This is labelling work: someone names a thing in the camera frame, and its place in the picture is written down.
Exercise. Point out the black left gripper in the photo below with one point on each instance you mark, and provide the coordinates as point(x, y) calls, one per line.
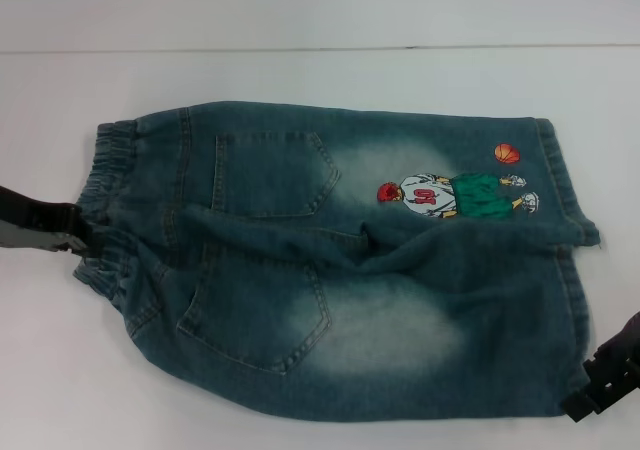
point(30, 220)

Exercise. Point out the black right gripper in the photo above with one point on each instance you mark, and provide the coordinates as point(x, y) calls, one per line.
point(627, 332)

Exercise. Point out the blue denim shorts with embroidery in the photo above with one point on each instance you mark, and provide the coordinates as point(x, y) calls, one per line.
point(350, 280)

